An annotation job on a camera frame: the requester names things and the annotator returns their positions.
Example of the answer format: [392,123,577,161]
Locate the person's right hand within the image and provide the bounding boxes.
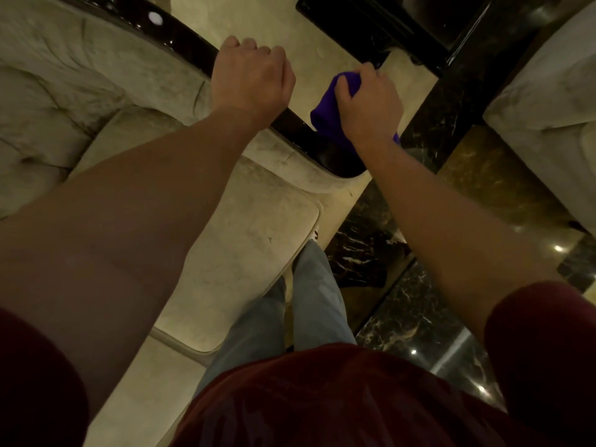
[334,62,405,155]

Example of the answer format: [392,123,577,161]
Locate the person's left hand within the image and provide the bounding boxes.
[210,35,297,132]

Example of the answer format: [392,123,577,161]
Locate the purple cleaning cloth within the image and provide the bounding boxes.
[310,72,401,154]

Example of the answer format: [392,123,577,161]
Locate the person's left forearm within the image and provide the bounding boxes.
[0,106,262,322]

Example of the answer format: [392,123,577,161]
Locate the person's right forearm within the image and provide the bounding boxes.
[356,139,566,342]

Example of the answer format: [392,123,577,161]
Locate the glossy dark wood chair trim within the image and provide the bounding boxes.
[49,0,368,178]

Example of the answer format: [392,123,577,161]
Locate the glossy black table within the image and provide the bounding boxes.
[296,0,495,79]

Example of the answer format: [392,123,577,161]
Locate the beige seat cushion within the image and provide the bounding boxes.
[70,107,323,354]

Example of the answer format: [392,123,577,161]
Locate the beige velvet armchair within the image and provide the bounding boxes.
[0,0,373,447]
[483,0,596,238]

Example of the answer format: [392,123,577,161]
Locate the blue jeans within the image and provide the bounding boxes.
[193,239,357,399]

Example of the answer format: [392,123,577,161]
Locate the dark red shirt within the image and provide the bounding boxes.
[0,281,596,447]

